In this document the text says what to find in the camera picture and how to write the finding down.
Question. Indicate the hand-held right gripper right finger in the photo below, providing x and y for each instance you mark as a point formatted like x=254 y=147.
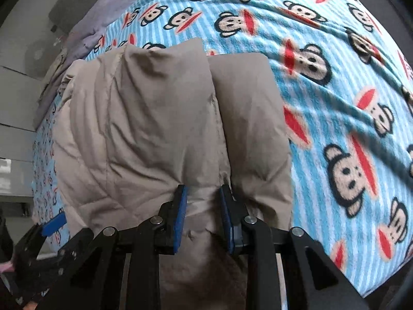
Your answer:
x=227 y=222

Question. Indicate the white wardrobe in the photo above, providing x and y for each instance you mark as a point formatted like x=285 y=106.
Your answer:
x=16 y=103

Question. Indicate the purple grey duvet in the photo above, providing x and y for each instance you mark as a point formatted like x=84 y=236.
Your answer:
x=93 y=29

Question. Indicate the cream folded garment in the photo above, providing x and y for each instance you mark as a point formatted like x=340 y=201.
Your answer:
x=51 y=71

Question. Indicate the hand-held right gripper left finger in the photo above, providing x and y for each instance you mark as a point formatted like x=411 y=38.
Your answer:
x=180 y=219

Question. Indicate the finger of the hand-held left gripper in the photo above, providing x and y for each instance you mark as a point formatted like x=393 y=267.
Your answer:
x=72 y=248
x=53 y=226

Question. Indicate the blue striped monkey print blanket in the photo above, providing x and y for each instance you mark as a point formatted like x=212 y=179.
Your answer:
x=322 y=71

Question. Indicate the beige puffer jacket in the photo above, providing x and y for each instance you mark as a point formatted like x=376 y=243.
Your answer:
x=145 y=119

